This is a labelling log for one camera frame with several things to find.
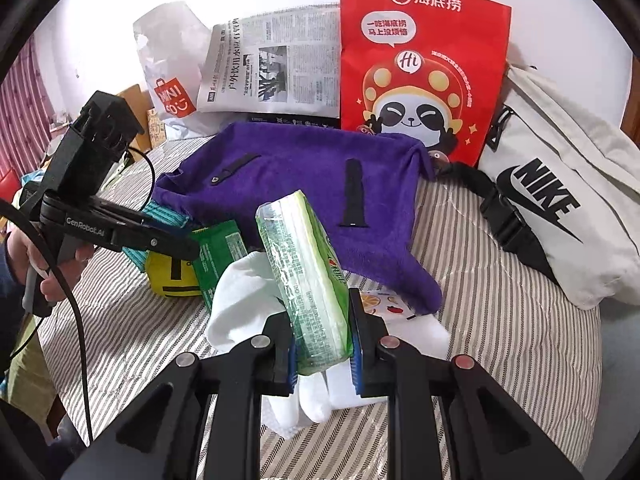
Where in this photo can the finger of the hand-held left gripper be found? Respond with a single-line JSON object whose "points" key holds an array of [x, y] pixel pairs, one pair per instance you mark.
{"points": [[165, 245]]}

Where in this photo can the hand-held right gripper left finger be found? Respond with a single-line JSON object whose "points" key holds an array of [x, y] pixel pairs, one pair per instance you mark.
{"points": [[291, 360]]}

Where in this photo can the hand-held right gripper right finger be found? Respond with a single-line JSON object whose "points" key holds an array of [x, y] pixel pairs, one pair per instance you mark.
{"points": [[356, 365]]}

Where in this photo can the yellow small pouch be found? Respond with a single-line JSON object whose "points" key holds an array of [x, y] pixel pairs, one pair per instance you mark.
{"points": [[165, 272]]}

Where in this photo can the green wipes pack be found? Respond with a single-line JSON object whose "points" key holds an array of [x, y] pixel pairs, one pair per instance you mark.
{"points": [[220, 260]]}

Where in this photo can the fruit print packet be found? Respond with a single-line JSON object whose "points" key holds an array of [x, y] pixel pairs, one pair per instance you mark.
{"points": [[390, 305]]}

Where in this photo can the white face mask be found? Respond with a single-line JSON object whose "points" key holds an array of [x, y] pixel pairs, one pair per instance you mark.
{"points": [[235, 305]]}

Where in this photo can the green tissue pack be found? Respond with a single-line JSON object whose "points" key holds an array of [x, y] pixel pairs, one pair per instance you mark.
{"points": [[300, 280]]}

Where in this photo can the purple towel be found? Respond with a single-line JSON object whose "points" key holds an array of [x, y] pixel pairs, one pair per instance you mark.
{"points": [[300, 170]]}

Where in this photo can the person's left hand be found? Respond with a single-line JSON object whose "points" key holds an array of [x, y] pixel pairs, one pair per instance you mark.
{"points": [[50, 287]]}

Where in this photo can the teal striped cloth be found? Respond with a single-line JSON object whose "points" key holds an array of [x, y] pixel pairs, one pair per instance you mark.
{"points": [[167, 216]]}

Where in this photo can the patterned notebook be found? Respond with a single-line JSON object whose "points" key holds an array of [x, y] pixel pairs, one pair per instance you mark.
{"points": [[156, 127]]}

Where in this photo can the pink curtain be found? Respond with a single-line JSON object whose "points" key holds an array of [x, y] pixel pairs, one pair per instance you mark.
{"points": [[25, 110]]}

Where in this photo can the wooden nightstand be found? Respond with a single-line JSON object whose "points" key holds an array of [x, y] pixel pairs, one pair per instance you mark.
{"points": [[134, 97]]}

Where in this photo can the white plastic shopping bag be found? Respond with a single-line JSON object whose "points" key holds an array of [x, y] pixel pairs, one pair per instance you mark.
{"points": [[170, 50]]}

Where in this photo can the striped quilt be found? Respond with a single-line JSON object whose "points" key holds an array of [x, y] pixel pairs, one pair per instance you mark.
{"points": [[500, 335]]}

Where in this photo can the black flat box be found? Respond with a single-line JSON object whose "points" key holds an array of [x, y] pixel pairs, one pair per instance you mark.
{"points": [[300, 121]]}

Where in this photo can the green bed sheet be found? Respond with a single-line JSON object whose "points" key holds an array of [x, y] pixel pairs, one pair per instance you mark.
{"points": [[30, 380]]}

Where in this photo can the folded newspaper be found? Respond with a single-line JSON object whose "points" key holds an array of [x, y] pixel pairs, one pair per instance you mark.
{"points": [[300, 75]]}

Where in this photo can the small brown round charm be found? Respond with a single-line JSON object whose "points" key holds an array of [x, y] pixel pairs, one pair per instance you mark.
{"points": [[440, 159]]}

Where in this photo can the white waist bag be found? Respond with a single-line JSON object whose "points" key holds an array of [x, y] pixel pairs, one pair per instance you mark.
{"points": [[565, 135]]}

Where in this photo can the red paper bag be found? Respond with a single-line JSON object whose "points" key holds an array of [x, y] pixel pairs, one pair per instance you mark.
{"points": [[425, 60]]}

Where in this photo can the brown wooden frame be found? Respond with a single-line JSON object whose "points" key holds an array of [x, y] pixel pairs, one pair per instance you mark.
{"points": [[631, 100]]}

